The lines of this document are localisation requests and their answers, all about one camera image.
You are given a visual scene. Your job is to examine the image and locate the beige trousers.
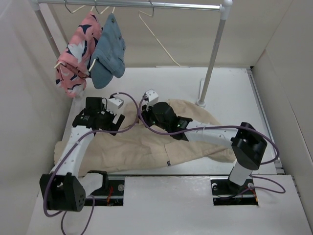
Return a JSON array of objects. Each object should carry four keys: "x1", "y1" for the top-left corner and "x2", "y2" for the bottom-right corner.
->
[{"x1": 53, "y1": 98, "x2": 237, "y2": 174}]

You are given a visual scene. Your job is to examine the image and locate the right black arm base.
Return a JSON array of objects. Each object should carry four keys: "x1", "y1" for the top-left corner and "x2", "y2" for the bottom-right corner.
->
[{"x1": 211, "y1": 179, "x2": 258, "y2": 206}]

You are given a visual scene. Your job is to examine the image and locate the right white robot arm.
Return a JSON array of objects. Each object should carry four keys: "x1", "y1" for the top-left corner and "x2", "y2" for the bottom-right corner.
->
[{"x1": 140, "y1": 102, "x2": 267, "y2": 194}]

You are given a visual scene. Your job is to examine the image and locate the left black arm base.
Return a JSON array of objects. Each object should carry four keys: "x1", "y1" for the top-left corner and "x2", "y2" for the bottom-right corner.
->
[{"x1": 92, "y1": 180, "x2": 125, "y2": 207}]

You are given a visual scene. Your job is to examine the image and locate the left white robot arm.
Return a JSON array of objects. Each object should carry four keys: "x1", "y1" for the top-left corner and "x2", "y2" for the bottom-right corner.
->
[{"x1": 40, "y1": 96, "x2": 125, "y2": 212}]

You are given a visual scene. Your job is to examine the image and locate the wooden hanger under pink shorts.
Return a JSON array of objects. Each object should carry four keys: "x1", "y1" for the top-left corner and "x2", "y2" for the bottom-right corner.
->
[{"x1": 54, "y1": 0, "x2": 95, "y2": 69}]

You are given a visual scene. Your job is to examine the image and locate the empty wooden hanger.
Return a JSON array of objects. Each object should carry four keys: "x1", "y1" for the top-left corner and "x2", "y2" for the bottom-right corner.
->
[{"x1": 138, "y1": 0, "x2": 181, "y2": 67}]

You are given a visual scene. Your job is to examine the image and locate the wooden hanger under denim shorts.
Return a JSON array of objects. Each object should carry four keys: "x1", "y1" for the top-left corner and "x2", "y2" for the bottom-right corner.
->
[{"x1": 89, "y1": 5, "x2": 110, "y2": 72}]

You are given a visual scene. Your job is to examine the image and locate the pink floral shorts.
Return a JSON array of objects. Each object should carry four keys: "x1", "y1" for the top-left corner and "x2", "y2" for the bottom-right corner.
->
[{"x1": 55, "y1": 11, "x2": 102, "y2": 98}]

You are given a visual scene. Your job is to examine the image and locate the blue denim shorts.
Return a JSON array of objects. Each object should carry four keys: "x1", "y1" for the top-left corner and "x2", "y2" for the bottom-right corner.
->
[{"x1": 89, "y1": 13, "x2": 126, "y2": 89}]

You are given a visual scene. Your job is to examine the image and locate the metal clothes rack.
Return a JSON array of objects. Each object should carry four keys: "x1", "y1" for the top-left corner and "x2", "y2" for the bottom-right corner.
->
[{"x1": 29, "y1": 0, "x2": 233, "y2": 108}]

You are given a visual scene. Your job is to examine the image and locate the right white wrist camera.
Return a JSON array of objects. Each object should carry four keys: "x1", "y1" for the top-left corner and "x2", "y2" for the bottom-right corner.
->
[{"x1": 143, "y1": 89, "x2": 159, "y2": 106}]

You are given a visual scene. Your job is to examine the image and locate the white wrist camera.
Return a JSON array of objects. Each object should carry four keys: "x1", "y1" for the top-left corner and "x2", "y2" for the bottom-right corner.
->
[
  {"x1": 143, "y1": 89, "x2": 159, "y2": 106},
  {"x1": 106, "y1": 95, "x2": 124, "y2": 114}
]

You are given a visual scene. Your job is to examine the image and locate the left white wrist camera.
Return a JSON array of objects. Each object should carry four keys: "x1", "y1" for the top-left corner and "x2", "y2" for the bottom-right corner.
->
[{"x1": 106, "y1": 95, "x2": 124, "y2": 114}]

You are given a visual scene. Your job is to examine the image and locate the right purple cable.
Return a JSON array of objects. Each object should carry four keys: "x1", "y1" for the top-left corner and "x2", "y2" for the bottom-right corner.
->
[{"x1": 138, "y1": 96, "x2": 286, "y2": 196}]

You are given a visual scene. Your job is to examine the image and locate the purple cable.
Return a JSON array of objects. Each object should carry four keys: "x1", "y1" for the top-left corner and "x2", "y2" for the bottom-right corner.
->
[
  {"x1": 43, "y1": 92, "x2": 141, "y2": 235},
  {"x1": 138, "y1": 96, "x2": 286, "y2": 196}
]

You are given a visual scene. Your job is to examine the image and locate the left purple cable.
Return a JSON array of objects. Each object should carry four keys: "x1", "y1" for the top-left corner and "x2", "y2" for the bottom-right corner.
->
[{"x1": 43, "y1": 92, "x2": 141, "y2": 235}]

